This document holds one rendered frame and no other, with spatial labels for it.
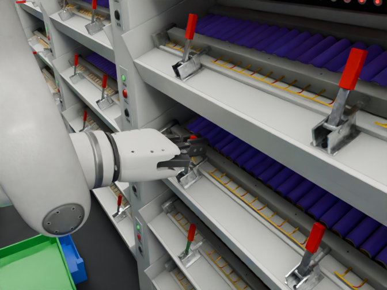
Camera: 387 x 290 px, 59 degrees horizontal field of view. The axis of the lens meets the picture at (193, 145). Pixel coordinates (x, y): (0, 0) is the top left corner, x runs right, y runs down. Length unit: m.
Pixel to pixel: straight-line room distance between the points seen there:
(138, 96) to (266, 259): 0.39
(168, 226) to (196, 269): 0.14
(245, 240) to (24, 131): 0.33
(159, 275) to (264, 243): 0.53
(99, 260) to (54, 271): 0.17
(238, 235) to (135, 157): 0.19
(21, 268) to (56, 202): 0.80
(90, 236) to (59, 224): 0.95
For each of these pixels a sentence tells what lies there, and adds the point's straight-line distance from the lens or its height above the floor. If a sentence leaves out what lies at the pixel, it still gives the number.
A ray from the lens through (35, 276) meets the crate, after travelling 1.17.
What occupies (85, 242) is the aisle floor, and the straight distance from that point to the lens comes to 1.35.
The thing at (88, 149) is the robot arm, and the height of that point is 0.67.
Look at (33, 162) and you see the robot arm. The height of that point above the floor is 0.72.
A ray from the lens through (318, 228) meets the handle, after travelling 0.42.
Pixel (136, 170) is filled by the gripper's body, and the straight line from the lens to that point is 0.50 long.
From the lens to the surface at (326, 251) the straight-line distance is 0.47.
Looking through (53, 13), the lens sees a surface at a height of 0.74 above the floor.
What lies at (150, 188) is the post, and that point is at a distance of 0.80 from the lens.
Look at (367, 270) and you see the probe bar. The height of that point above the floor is 0.59.
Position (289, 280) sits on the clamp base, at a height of 0.55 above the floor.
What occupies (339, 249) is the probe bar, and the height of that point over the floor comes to 0.59.
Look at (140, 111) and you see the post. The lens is 0.71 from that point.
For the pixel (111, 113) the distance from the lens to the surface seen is 0.93.
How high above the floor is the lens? 0.90
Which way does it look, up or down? 28 degrees down
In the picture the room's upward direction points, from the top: straight up
